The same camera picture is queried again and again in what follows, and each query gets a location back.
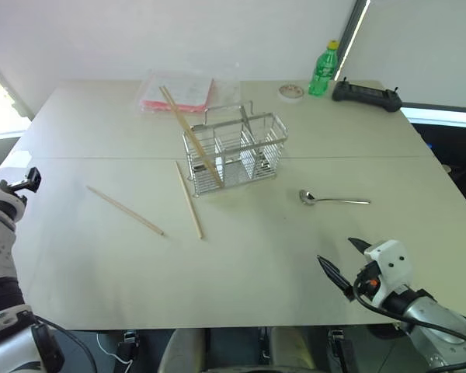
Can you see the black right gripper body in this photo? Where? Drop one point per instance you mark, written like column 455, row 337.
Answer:
column 362, row 276

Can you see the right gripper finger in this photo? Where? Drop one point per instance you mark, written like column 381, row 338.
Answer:
column 334, row 272
column 359, row 244

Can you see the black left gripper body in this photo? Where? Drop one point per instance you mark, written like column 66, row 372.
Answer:
column 33, row 179

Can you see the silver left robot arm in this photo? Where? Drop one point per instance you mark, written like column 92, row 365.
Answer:
column 7, row 342

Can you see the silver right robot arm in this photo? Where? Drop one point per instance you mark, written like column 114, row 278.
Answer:
column 435, row 322

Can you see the steel spoon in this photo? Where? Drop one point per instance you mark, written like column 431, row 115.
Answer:
column 326, row 199

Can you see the grey rounded shape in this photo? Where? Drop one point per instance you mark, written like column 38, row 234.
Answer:
column 182, row 351
column 291, row 349

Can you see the wooden chopstick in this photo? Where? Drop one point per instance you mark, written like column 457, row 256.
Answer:
column 186, row 130
column 124, row 210
column 189, row 200
column 196, row 138

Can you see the black remote controller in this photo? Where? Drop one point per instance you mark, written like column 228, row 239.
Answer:
column 367, row 95

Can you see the green plastic bottle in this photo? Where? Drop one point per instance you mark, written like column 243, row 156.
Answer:
column 322, row 74

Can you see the clear bag with papers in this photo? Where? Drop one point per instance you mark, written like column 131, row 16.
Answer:
column 186, row 93

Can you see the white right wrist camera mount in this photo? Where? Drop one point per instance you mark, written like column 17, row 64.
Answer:
column 390, row 268

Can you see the dark window frame strip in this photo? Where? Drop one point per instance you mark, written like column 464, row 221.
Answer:
column 351, row 39

